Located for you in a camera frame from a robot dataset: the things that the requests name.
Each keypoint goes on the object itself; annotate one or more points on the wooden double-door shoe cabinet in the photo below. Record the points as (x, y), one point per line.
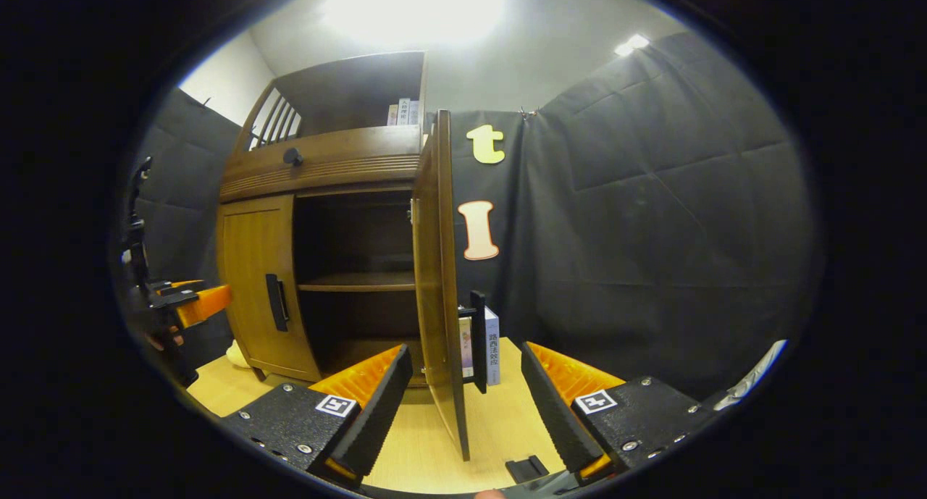
(347, 93)

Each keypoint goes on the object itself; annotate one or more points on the white spine book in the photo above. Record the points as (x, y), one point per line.
(403, 112)

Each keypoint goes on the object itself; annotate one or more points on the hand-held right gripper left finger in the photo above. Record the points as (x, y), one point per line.
(380, 419)

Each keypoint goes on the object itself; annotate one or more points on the small ceiling light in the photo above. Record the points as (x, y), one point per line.
(631, 45)

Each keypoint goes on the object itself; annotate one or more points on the cream plush toy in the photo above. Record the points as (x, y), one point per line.
(237, 355)

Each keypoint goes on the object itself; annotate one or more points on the large rectangular ceiling light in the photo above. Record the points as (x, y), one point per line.
(416, 10)

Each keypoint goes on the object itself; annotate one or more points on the white blue book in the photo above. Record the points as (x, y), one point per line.
(492, 347)

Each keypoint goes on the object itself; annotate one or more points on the wooden cabinet drawer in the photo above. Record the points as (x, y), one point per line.
(347, 158)

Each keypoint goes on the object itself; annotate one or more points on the grey spine book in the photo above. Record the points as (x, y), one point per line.
(415, 113)

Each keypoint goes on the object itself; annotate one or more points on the white crumpled sheet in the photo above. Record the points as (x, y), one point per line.
(753, 374)

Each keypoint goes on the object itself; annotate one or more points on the white pink book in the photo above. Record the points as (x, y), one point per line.
(466, 347)

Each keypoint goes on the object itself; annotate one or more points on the wooden inner shelf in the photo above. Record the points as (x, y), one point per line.
(362, 280)

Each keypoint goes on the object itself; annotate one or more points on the small black plastic block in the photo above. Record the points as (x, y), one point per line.
(526, 468)

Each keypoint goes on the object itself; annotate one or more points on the tan spine book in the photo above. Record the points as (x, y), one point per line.
(392, 116)

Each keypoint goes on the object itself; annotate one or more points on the wooden cabinet door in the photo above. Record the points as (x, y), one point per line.
(434, 267)
(250, 267)

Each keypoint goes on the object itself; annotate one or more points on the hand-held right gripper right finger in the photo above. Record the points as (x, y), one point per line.
(550, 412)

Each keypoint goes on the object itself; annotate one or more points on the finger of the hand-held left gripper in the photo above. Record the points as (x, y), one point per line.
(177, 289)
(206, 303)

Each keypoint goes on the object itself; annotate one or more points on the black round drawer knob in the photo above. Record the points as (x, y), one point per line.
(293, 156)

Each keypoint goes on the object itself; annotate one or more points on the black backdrop cloth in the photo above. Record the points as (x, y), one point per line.
(652, 231)

